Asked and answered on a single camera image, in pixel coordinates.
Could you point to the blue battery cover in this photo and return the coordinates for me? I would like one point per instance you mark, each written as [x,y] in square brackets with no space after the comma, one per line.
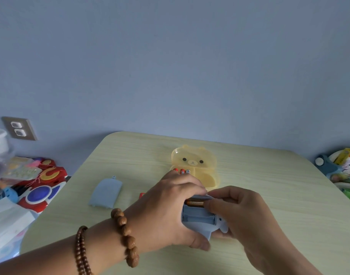
[105,193]

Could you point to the light blue plastic tub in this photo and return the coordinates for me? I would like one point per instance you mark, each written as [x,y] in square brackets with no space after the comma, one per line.
[6,250]

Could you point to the light blue animal toy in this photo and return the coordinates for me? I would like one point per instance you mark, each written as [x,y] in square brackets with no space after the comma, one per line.
[198,223]

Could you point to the person's left hand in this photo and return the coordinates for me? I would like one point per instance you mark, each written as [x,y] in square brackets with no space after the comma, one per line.
[160,217]

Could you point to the person's left forearm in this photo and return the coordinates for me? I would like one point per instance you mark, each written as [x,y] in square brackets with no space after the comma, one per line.
[49,257]

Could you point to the red blue round toy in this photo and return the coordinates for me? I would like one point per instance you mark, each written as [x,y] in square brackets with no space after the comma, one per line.
[43,189]

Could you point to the colourful picture book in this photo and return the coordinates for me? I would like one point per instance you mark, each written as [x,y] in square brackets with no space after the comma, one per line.
[348,163]

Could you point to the grey wall outlet white covers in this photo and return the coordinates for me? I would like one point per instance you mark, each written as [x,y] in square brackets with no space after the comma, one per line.
[20,128]

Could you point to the person's right forearm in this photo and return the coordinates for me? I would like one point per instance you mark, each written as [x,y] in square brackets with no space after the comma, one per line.
[289,266]

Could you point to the orange battery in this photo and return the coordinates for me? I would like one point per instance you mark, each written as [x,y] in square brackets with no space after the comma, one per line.
[141,194]
[193,203]

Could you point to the yellow bear storage box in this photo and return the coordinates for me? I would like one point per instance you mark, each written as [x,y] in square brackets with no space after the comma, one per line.
[192,156]

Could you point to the white plastic tray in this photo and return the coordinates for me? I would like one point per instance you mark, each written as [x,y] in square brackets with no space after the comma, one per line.
[346,185]

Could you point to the white tissue pack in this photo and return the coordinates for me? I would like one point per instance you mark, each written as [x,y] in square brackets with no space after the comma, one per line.
[9,223]

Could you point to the person's right hand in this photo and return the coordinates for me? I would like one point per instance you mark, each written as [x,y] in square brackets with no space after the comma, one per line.
[249,223]

